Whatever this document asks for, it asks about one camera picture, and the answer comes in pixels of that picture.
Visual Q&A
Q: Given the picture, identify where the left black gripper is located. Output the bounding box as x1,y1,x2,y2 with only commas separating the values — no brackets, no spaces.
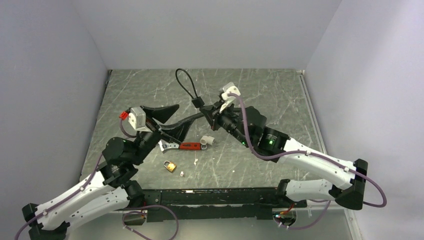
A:
130,105,195,166

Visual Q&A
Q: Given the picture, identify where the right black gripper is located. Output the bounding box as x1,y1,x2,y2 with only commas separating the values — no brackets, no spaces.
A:
199,100,251,147

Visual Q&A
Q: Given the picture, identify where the black cable padlock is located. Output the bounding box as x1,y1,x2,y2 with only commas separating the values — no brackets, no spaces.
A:
175,68,204,109

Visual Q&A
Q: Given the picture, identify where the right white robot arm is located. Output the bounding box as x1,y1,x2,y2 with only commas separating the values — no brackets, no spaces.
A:
199,105,369,210

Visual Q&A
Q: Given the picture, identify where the white pipe elbow near wrench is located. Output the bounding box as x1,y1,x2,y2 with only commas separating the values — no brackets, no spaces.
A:
199,135,215,145

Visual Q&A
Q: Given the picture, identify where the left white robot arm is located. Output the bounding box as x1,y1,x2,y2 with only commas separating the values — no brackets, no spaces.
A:
22,104,202,240

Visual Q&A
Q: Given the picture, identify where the brass padlock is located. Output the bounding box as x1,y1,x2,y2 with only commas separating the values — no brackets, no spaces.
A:
163,161,177,173

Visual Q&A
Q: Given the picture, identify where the red handled adjustable wrench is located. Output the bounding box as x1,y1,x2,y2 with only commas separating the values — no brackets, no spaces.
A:
158,140,208,152

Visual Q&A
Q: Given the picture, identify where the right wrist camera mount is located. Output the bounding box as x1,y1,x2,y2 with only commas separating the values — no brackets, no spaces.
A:
219,82,241,114

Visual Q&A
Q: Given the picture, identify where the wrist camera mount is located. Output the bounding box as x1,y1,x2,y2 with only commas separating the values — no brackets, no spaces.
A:
119,106,147,132
219,82,241,114

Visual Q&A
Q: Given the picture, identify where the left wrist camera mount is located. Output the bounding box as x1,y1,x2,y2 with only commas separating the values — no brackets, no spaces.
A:
119,106,147,132

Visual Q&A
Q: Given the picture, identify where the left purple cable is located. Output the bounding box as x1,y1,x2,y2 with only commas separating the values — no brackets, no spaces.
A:
13,117,181,240

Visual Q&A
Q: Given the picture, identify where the purple cable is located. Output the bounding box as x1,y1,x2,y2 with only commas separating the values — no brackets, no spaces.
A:
13,117,181,240
226,92,388,231

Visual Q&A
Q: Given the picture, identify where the aluminium rail right edge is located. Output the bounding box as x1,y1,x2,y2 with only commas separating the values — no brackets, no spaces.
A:
296,70,327,154

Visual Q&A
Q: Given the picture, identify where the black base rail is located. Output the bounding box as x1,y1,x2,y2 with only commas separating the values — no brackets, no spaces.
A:
124,187,307,223

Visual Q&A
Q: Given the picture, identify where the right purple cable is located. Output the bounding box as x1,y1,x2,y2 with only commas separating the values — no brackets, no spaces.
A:
226,92,388,231

